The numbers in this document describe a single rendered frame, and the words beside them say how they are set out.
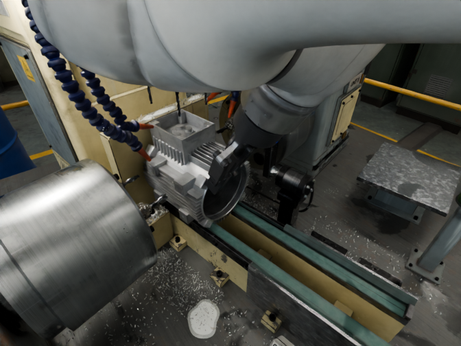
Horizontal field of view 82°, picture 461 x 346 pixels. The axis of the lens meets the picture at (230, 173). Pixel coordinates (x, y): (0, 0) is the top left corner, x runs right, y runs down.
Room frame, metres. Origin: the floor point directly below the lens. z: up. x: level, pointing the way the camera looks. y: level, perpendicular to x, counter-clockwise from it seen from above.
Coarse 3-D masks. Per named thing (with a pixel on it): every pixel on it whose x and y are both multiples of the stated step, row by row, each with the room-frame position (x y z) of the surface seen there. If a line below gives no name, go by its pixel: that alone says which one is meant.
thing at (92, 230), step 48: (48, 192) 0.30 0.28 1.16; (96, 192) 0.31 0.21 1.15; (0, 240) 0.22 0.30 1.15; (48, 240) 0.23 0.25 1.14; (96, 240) 0.25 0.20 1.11; (144, 240) 0.28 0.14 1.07; (0, 288) 0.17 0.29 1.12; (48, 288) 0.18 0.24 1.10; (96, 288) 0.21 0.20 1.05; (48, 336) 0.16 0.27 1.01
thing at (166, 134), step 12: (156, 120) 0.57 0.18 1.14; (168, 120) 0.60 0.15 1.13; (180, 120) 0.61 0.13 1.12; (192, 120) 0.60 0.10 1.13; (204, 120) 0.57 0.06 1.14; (156, 132) 0.54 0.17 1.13; (168, 132) 0.51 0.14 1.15; (180, 132) 0.54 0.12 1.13; (192, 132) 0.54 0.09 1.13; (204, 132) 0.53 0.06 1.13; (156, 144) 0.54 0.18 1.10; (168, 144) 0.51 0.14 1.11; (180, 144) 0.48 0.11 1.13; (192, 144) 0.50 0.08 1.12; (168, 156) 0.52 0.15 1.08; (180, 156) 0.48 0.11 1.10
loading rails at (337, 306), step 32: (192, 224) 0.45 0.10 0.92; (224, 224) 0.51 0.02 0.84; (256, 224) 0.45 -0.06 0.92; (288, 224) 0.43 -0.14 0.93; (224, 256) 0.38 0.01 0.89; (256, 256) 0.35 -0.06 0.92; (288, 256) 0.38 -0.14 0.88; (320, 256) 0.35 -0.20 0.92; (256, 288) 0.30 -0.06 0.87; (288, 288) 0.28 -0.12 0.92; (320, 288) 0.32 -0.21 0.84; (352, 288) 0.28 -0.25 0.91; (384, 288) 0.27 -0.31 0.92; (288, 320) 0.25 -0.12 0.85; (320, 320) 0.21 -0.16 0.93; (352, 320) 0.22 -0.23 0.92; (384, 320) 0.23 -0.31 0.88
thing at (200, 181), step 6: (150, 144) 0.55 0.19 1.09; (150, 150) 0.53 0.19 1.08; (156, 150) 0.54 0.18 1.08; (198, 180) 0.42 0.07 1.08; (204, 180) 0.42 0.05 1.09; (198, 186) 0.41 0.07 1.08; (204, 186) 0.41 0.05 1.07; (240, 198) 0.50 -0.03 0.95; (198, 222) 0.42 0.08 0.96; (204, 222) 0.41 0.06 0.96; (210, 222) 0.42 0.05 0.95
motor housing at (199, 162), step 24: (216, 144) 0.53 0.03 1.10; (144, 168) 0.53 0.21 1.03; (168, 168) 0.49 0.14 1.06; (192, 168) 0.47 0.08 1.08; (240, 168) 0.53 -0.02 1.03; (168, 192) 0.46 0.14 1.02; (192, 192) 0.42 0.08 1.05; (240, 192) 0.51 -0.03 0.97; (192, 216) 0.42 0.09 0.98; (216, 216) 0.45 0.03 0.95
